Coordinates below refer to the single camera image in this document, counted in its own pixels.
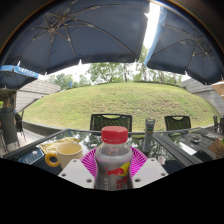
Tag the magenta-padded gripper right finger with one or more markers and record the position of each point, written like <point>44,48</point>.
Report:
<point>150,170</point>

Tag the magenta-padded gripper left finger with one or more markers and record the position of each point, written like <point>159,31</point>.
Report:
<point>76,171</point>

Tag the clear red-capped drink bottle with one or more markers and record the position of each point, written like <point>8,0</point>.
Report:
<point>113,163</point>

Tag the yellow foil packet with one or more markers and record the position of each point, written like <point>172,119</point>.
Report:
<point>53,144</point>

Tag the slim upright tube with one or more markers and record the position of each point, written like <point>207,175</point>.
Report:
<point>149,133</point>

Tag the blue flat booklet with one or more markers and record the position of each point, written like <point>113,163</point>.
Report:
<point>31,156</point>

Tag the dark woven patio chair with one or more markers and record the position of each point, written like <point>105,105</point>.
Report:
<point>177,122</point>
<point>111,121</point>

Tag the small round ashtray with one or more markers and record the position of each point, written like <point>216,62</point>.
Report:
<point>196,138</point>

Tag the brown paper bag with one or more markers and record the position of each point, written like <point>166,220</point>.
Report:
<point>217,147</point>

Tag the dark slim-legged chair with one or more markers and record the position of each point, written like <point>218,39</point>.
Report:
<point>20,123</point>

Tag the grey high-backed chair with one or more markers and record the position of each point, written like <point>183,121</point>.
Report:
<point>8,126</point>

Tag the person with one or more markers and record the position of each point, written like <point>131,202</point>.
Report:
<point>6,101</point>

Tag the navy umbrella with light-blue band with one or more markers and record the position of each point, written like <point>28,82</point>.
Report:
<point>16,75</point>

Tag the large navy patio umbrella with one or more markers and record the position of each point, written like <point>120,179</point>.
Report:
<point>190,43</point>
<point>83,31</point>

